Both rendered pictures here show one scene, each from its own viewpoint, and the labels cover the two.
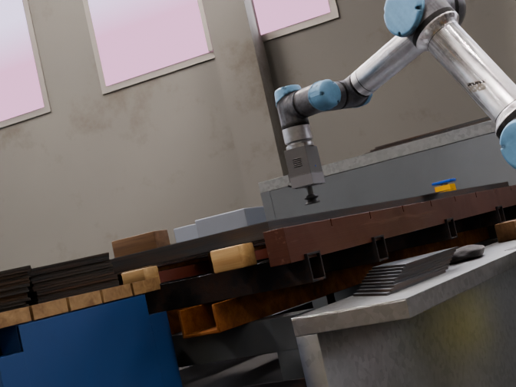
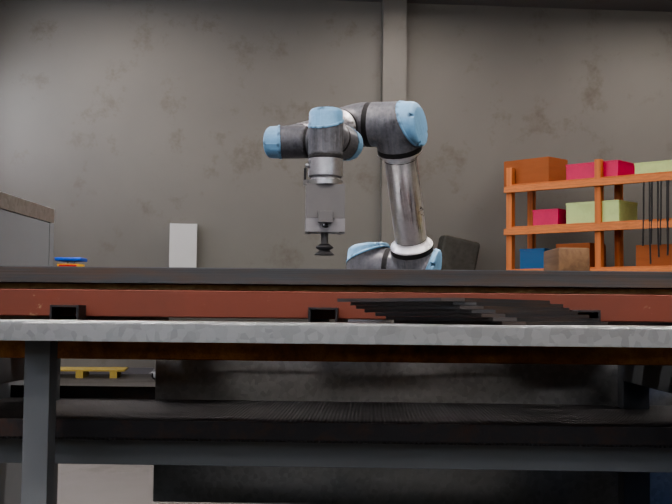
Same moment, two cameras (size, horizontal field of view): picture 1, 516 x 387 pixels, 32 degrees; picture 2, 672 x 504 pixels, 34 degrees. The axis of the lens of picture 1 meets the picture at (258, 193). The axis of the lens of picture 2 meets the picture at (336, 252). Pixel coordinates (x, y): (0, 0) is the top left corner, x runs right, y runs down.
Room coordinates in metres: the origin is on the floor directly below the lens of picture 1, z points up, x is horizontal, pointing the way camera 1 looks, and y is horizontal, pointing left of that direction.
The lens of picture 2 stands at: (3.47, 1.94, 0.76)
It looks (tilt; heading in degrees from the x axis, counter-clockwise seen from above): 3 degrees up; 242
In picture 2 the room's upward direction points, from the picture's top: 1 degrees clockwise
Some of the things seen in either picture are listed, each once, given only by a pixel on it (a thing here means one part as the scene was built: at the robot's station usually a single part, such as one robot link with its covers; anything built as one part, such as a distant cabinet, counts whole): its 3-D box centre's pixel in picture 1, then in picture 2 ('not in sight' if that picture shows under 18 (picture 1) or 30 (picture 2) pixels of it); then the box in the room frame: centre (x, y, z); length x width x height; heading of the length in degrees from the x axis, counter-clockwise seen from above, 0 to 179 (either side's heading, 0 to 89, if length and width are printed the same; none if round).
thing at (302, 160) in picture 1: (300, 165); (323, 205); (2.39, -0.13, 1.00); 0.10 x 0.09 x 0.16; 64
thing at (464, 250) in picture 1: (461, 253); not in sight; (2.00, -0.41, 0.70); 0.20 x 0.10 x 0.03; 160
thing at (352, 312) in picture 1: (473, 266); not in sight; (1.96, -0.42, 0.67); 1.30 x 0.20 x 0.03; 150
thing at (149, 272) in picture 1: (140, 278); not in sight; (1.89, 0.28, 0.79); 0.06 x 0.05 x 0.04; 60
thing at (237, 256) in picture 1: (233, 257); not in sight; (1.55, 0.07, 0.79); 0.06 x 0.05 x 0.04; 60
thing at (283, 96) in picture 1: (292, 107); (326, 134); (2.38, -0.14, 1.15); 0.09 x 0.08 x 0.11; 41
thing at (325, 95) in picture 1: (322, 97); (334, 141); (2.32, -0.22, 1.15); 0.11 x 0.11 x 0.08; 41
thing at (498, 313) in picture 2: not in sight; (477, 311); (2.46, 0.53, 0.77); 0.45 x 0.20 x 0.04; 150
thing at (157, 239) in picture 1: (141, 246); (566, 262); (2.08, 0.29, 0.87); 0.12 x 0.06 x 0.05; 64
